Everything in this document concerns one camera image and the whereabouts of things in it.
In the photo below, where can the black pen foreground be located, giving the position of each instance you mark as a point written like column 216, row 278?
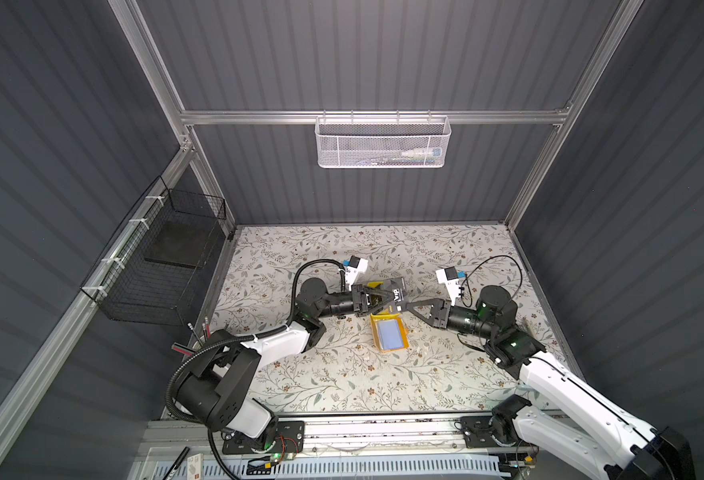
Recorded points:
column 177, row 463

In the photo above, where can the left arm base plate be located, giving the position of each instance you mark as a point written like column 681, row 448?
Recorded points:
column 281, row 436

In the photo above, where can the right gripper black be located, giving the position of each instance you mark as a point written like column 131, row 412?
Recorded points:
column 436, row 302

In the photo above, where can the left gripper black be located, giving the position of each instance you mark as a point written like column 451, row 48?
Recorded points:
column 362, row 301

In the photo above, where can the pen holder with pens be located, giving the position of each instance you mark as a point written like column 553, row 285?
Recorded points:
column 200, row 338

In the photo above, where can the aluminium front rail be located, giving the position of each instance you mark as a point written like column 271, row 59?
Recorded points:
column 326, row 433

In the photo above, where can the black credit card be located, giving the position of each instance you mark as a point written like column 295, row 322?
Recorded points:
column 401, row 295

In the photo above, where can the white small box foreground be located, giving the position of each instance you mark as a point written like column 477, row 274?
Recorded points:
column 195, row 467

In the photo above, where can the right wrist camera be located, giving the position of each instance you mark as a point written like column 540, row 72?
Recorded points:
column 453, row 279

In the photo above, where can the black wire mesh basket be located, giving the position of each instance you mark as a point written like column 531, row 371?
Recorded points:
column 161, row 274

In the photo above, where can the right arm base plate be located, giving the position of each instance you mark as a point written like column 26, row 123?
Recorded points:
column 482, row 431

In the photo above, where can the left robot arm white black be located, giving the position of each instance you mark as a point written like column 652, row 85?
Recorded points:
column 211, row 387

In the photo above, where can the white tube in basket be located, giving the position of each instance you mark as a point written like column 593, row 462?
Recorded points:
column 423, row 154

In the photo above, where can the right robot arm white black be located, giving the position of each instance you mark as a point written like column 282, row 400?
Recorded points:
column 606, row 441

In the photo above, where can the white wire mesh basket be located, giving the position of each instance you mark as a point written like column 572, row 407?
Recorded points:
column 348, row 143

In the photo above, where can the yellow leather card holder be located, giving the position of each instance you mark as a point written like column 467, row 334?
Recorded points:
column 389, row 332

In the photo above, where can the black pad in basket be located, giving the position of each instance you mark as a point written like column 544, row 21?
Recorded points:
column 185, row 243

